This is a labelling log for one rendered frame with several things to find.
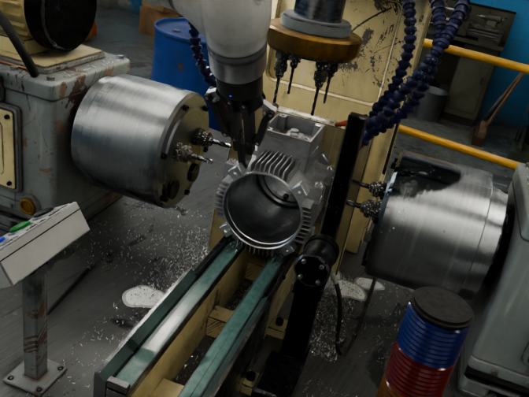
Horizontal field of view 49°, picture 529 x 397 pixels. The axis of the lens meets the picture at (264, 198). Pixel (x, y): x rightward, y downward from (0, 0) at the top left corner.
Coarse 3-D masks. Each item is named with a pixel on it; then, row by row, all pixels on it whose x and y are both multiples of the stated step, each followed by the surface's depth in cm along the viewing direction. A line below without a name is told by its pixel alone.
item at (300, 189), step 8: (320, 152) 120; (320, 160) 119; (328, 160) 119; (232, 168) 106; (240, 168) 106; (232, 176) 106; (296, 184) 104; (304, 184) 104; (296, 192) 103; (304, 192) 103; (224, 224) 111; (224, 232) 112; (232, 232) 111; (280, 248) 109; (288, 248) 109
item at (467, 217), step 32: (416, 160) 103; (384, 192) 112; (416, 192) 98; (448, 192) 98; (480, 192) 98; (384, 224) 98; (416, 224) 97; (448, 224) 96; (480, 224) 95; (384, 256) 101; (416, 256) 98; (448, 256) 97; (480, 256) 96; (416, 288) 105; (448, 288) 100
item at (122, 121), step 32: (96, 96) 112; (128, 96) 112; (160, 96) 112; (192, 96) 115; (96, 128) 111; (128, 128) 109; (160, 128) 108; (192, 128) 119; (96, 160) 112; (128, 160) 110; (160, 160) 109; (192, 160) 124; (128, 192) 116; (160, 192) 114
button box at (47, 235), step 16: (64, 208) 84; (80, 208) 86; (32, 224) 80; (48, 224) 80; (64, 224) 83; (80, 224) 86; (16, 240) 75; (32, 240) 77; (48, 240) 80; (64, 240) 82; (0, 256) 72; (16, 256) 74; (32, 256) 76; (48, 256) 79; (0, 272) 72; (16, 272) 74; (32, 272) 76; (0, 288) 74
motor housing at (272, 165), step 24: (264, 168) 104; (288, 168) 105; (312, 168) 115; (216, 192) 109; (240, 192) 117; (264, 192) 128; (240, 216) 115; (264, 216) 121; (288, 216) 123; (312, 216) 105; (240, 240) 113; (264, 240) 113; (288, 240) 108
